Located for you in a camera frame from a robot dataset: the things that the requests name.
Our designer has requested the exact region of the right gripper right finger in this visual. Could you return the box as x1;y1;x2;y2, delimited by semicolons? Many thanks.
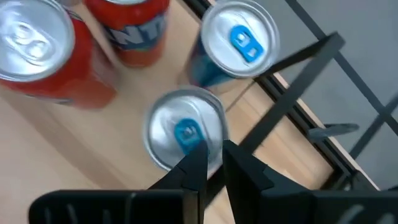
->
222;139;312;224

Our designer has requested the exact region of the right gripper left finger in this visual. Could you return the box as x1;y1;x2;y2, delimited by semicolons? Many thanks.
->
148;139;209;224

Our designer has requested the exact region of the blue silver Red Bull can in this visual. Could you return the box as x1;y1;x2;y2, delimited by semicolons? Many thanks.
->
178;0;280;94
142;86;229;180

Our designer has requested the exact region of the red Fanta strawberry can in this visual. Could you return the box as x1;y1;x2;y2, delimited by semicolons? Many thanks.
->
0;0;118;110
83;0;171;68

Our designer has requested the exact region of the wooden shelf black metal frame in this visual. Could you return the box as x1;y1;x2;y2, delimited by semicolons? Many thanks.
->
0;0;346;187

